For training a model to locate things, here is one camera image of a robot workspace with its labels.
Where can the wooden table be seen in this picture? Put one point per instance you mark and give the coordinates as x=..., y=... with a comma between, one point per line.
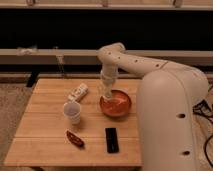
x=41, y=140

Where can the white plastic cup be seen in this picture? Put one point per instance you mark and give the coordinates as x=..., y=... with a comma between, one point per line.
x=72, y=110

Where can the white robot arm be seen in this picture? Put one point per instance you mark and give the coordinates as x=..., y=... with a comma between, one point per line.
x=165, y=98

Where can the red chili pepper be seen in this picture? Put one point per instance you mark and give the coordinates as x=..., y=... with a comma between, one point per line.
x=74, y=139

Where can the orange ceramic bowl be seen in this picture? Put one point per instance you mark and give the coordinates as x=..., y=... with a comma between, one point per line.
x=117, y=106

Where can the black rectangular bar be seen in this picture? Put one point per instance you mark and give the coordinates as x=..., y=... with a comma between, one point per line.
x=112, y=140

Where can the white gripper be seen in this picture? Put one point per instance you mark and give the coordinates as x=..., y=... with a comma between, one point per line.
x=108, y=78

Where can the white snack packet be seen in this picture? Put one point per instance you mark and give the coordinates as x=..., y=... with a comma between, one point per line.
x=78, y=93

